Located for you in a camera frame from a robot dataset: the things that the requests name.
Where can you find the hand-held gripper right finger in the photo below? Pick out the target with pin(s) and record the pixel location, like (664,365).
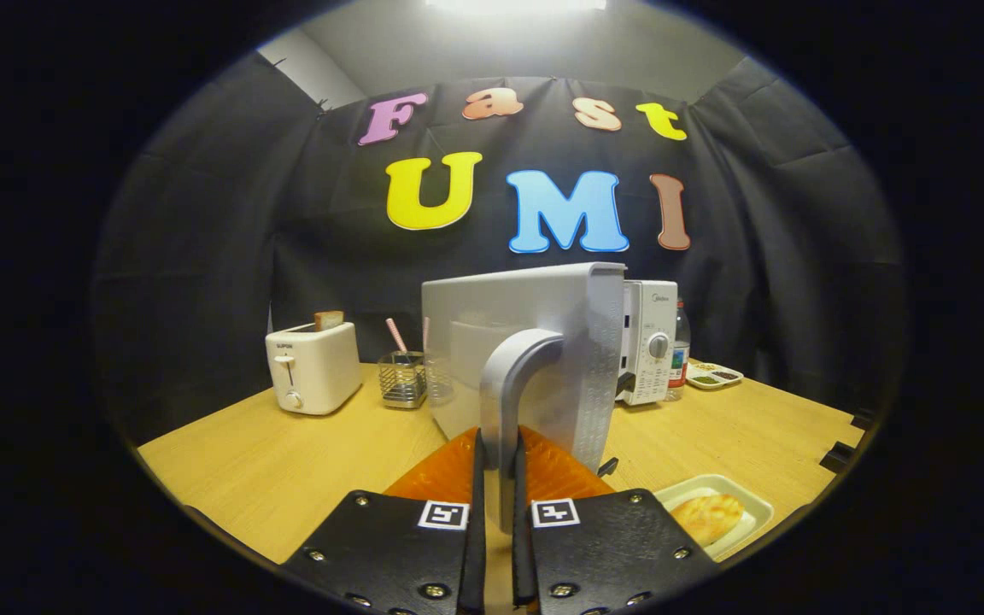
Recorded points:
(522,564)

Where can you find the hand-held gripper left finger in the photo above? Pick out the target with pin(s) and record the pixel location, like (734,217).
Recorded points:
(477,564)

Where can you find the golden bread bun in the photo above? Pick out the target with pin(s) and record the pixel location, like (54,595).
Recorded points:
(705,518)

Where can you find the white microwave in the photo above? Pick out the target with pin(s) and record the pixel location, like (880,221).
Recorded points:
(543,307)

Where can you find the white rectangular plate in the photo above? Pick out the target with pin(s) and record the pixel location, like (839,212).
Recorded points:
(757,512)

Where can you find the pink striped straw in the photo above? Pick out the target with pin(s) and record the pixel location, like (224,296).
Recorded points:
(395,334)

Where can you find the white toaster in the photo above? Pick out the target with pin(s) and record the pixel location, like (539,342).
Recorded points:
(321,367)

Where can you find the clear plastic water bottle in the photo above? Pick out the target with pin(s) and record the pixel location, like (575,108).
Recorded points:
(680,359)

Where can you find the white divided bean dish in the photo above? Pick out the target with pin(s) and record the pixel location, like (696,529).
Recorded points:
(714,376)

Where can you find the toasted bread slice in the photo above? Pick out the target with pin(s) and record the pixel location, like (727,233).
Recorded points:
(329,321)

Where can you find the black table edge clamp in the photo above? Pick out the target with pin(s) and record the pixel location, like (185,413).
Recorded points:
(838,457)
(862,419)

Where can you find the ceiling light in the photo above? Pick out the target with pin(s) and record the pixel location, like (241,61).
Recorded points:
(513,4)

